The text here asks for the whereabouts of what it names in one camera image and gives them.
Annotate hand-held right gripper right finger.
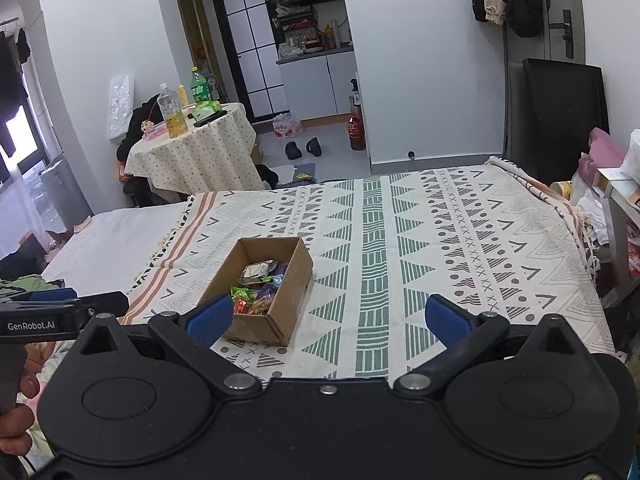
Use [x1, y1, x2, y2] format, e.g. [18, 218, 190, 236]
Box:
[395, 294, 583, 399]

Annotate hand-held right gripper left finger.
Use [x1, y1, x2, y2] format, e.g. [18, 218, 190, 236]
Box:
[75, 291, 267, 401]

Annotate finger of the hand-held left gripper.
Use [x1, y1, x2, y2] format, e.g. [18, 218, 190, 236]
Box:
[0, 287, 78, 303]
[10, 291, 130, 320]

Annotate white cracker packet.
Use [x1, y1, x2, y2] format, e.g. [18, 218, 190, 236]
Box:
[241, 260, 278, 286]

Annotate brown cardboard box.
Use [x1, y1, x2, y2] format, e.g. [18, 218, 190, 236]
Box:
[197, 236, 314, 347]

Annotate person's left hand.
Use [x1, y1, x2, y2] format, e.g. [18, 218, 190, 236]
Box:
[0, 374, 41, 456]

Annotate green cloth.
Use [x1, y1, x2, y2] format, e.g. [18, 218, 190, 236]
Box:
[0, 275, 66, 293]

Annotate white bed sheet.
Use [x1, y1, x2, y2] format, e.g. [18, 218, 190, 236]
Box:
[40, 203, 188, 283]

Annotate grey appliance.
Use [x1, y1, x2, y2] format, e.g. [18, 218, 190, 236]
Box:
[40, 152, 93, 231]

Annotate round table with dotted cloth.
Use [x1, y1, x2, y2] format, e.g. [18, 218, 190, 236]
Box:
[124, 102, 263, 193]

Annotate grey floor mat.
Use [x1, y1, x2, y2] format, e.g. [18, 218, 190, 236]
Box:
[277, 161, 317, 186]

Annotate black jacket on chair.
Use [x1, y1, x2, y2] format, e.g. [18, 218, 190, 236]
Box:
[116, 95, 161, 161]

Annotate white bubble wrap panel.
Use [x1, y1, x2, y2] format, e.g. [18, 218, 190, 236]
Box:
[107, 74, 136, 143]

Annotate clear bottle with yellow liquid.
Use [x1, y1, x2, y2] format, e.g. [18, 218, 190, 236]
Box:
[157, 82, 188, 138]

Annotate grey metal shelf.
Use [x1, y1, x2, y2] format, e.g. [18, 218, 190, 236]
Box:
[597, 167, 640, 291]

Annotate pink pack of water bottles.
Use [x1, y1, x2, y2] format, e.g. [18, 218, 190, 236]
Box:
[271, 114, 304, 138]

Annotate dark red bottle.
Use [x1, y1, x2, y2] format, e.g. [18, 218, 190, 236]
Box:
[347, 110, 367, 151]

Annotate green plastic bottle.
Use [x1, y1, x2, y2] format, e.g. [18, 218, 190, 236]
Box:
[189, 66, 211, 106]

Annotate black folded panel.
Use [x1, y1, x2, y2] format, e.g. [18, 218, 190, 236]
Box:
[507, 58, 610, 186]

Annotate pink cloth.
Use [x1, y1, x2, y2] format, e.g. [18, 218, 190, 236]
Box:
[579, 127, 628, 171]

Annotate white plastic bag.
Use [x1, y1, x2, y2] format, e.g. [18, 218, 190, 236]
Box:
[620, 130, 640, 181]

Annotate white kitchen cabinet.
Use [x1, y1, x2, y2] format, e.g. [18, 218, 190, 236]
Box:
[276, 49, 358, 122]

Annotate black framed sliding door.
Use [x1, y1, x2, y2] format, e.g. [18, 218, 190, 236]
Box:
[210, 0, 291, 123]

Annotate kitchen rack with condiments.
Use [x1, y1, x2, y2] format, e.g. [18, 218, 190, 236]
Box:
[272, 2, 353, 58]

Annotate black door handle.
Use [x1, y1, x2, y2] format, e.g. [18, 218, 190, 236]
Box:
[561, 9, 576, 58]

